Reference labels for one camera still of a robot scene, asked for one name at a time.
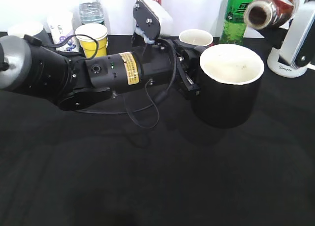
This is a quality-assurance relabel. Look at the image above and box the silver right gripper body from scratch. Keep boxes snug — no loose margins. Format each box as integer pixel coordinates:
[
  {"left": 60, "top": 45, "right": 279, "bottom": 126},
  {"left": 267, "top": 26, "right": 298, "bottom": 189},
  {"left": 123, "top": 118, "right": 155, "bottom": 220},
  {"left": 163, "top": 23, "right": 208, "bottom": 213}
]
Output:
[{"left": 256, "top": 0, "right": 315, "bottom": 69}]

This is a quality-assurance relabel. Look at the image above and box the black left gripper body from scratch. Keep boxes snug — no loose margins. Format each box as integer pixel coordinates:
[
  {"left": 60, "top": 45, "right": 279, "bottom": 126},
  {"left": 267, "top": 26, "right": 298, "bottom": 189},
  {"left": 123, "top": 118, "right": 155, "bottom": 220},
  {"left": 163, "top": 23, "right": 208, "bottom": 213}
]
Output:
[{"left": 157, "top": 37, "right": 205, "bottom": 86}]

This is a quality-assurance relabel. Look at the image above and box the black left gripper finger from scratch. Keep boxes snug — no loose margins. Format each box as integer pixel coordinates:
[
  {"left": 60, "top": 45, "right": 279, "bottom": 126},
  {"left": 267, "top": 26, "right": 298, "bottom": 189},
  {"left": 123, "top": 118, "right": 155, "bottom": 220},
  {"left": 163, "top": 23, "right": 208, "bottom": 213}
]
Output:
[{"left": 177, "top": 62, "right": 200, "bottom": 100}]

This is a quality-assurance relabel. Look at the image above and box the black mug white interior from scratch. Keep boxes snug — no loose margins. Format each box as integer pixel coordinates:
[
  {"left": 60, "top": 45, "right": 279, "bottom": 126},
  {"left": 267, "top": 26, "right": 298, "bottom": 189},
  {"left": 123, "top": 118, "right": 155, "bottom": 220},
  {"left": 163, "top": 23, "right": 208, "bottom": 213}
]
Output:
[{"left": 191, "top": 44, "right": 264, "bottom": 129}]

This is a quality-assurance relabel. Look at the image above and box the orange coffee drink bottle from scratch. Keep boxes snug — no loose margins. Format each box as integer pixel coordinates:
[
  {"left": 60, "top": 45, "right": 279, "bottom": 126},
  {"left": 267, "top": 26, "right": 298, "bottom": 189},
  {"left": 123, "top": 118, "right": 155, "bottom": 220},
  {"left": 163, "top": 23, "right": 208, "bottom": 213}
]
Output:
[{"left": 244, "top": 0, "right": 299, "bottom": 31}]

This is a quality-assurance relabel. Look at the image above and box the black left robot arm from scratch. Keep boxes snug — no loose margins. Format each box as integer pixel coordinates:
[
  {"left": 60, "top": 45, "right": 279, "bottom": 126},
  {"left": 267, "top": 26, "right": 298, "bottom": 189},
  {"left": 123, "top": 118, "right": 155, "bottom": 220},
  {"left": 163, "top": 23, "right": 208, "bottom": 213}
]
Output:
[{"left": 0, "top": 35, "right": 205, "bottom": 111}]

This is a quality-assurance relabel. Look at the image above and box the red mug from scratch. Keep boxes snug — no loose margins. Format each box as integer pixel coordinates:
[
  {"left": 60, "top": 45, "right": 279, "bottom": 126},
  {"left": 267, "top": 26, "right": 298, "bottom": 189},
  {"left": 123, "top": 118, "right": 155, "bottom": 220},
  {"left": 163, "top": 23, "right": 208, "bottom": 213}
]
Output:
[{"left": 179, "top": 29, "right": 214, "bottom": 47}]

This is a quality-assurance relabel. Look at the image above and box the green sprite bottle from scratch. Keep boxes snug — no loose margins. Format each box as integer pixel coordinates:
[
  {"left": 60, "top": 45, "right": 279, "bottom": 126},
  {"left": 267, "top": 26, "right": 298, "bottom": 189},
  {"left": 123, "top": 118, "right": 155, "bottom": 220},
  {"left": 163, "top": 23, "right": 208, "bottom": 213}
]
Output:
[{"left": 219, "top": 0, "right": 253, "bottom": 45}]

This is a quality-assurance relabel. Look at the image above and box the grey mug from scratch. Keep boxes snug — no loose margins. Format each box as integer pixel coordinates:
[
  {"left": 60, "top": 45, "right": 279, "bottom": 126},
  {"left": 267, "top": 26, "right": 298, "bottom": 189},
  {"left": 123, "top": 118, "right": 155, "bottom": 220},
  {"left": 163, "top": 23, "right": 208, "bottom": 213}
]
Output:
[{"left": 7, "top": 21, "right": 50, "bottom": 41}]

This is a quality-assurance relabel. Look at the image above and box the yellow paper cup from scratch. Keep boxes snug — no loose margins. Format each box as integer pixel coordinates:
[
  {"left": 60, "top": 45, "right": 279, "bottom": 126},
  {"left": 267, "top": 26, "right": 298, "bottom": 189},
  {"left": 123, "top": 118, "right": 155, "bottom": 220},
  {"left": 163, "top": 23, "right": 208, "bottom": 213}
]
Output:
[{"left": 75, "top": 23, "right": 108, "bottom": 58}]

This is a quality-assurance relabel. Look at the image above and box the clear water bottle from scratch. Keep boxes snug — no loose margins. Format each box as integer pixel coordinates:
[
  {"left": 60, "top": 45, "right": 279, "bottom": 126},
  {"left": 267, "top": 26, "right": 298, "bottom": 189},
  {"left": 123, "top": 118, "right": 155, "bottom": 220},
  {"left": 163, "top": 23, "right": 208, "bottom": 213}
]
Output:
[{"left": 78, "top": 0, "right": 104, "bottom": 25}]

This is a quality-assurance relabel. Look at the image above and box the white yogurt bottle blueberry label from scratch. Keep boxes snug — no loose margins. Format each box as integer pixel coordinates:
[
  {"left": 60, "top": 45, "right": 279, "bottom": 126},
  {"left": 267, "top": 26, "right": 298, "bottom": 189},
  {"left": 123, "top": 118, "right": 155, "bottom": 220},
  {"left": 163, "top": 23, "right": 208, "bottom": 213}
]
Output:
[{"left": 47, "top": 11, "right": 79, "bottom": 52}]

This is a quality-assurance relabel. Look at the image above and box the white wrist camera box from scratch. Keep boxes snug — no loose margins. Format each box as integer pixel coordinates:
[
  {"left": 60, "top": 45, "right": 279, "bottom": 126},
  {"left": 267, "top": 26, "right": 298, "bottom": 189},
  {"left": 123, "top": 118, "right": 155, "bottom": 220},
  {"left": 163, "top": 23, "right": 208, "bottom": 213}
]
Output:
[{"left": 133, "top": 0, "right": 173, "bottom": 44}]

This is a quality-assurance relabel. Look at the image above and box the black cable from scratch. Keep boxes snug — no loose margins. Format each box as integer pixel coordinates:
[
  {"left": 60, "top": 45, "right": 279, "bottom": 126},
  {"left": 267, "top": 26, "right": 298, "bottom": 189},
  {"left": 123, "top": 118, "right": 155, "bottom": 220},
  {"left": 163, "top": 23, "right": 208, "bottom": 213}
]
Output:
[{"left": 23, "top": 33, "right": 179, "bottom": 129}]

